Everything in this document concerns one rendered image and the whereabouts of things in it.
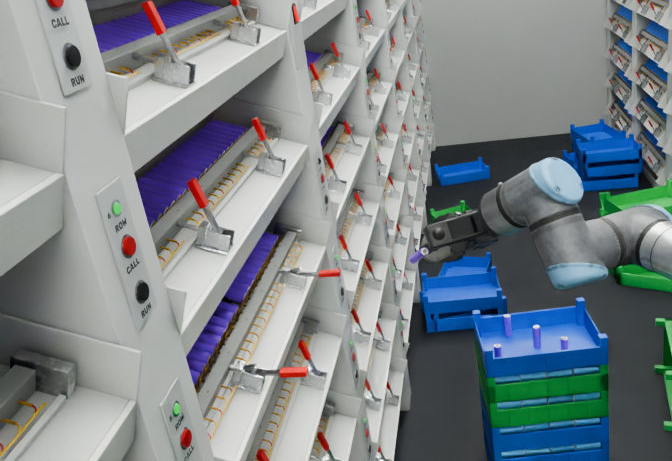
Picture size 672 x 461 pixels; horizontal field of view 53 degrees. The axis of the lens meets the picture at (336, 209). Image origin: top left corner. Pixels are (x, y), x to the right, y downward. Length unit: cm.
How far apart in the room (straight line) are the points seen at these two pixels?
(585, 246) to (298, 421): 55
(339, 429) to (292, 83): 70
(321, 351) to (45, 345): 78
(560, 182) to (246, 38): 56
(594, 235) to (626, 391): 128
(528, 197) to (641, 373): 141
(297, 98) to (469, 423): 140
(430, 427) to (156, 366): 172
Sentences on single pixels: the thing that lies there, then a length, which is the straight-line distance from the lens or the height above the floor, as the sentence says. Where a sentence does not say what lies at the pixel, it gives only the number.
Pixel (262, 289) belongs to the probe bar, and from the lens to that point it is 106.
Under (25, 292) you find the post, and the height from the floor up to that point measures 126.
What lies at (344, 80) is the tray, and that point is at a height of 116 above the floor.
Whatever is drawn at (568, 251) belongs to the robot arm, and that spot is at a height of 95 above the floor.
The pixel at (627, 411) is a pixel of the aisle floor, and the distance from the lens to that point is 235.
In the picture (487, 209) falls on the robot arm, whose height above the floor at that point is 98.
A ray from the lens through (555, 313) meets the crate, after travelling 197.
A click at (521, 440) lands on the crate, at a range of 194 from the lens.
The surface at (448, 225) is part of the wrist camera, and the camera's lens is 129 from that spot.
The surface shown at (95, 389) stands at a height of 116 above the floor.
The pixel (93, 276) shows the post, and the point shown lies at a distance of 55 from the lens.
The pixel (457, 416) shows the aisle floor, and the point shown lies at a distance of 232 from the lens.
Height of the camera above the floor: 147
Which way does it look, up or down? 21 degrees down
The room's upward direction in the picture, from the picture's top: 10 degrees counter-clockwise
